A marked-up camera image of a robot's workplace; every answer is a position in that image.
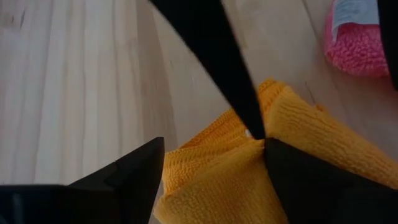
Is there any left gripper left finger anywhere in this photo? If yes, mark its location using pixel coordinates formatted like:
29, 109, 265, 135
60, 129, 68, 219
68, 136, 165, 224

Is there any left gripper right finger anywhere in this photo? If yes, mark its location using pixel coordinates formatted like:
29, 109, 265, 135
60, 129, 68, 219
264, 138, 385, 224

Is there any pink microfiber towel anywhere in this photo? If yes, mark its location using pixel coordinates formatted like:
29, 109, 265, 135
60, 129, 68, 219
323, 0, 391, 78

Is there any orange microfiber towel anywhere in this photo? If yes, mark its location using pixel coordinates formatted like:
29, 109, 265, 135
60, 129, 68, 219
154, 77, 398, 224

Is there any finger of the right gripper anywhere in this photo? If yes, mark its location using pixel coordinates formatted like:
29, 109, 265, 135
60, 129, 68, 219
149, 0, 267, 140
377, 0, 398, 91

